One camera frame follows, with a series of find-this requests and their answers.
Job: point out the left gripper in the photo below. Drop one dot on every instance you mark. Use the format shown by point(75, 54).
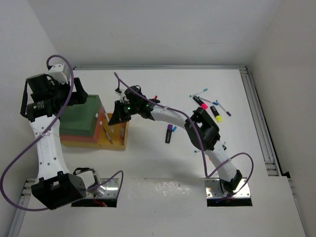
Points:
point(78, 97)

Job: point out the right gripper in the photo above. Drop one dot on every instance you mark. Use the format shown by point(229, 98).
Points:
point(119, 115)

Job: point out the pink fineliner pen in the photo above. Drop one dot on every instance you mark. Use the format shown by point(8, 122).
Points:
point(107, 134)

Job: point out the yellow bottom drawer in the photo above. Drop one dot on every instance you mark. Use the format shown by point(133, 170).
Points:
point(103, 140)

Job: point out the coral drawer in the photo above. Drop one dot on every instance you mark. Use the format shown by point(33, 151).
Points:
point(94, 139)

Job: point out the pink highlighter marker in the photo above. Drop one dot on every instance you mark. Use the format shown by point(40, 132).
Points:
point(200, 102)

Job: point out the orange fineliner pen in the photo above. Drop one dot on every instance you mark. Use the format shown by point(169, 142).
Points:
point(121, 135)

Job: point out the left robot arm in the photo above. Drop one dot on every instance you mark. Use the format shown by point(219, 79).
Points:
point(43, 99)

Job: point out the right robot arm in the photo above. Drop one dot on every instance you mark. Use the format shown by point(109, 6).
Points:
point(201, 129)

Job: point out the green top drawer box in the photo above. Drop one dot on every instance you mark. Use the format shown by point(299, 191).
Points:
point(81, 119)

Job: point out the purple highlighter marker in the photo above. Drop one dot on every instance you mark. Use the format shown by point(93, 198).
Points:
point(168, 133)

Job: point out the teal fineliner pen top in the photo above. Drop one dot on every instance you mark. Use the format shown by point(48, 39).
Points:
point(198, 93)

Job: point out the yellow highlighter marker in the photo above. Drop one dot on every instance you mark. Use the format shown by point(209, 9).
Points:
point(216, 114)

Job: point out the violet fineliner pen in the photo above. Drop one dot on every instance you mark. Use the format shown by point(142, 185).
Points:
point(222, 107)

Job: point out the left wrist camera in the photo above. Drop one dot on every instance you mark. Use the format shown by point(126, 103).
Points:
point(61, 73)

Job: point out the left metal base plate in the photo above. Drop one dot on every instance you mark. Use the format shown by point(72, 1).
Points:
point(106, 191)

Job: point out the metal base plate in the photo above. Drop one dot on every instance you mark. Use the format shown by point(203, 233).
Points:
point(106, 191)
point(215, 190)

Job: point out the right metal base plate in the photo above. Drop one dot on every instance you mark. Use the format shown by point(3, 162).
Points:
point(215, 190)

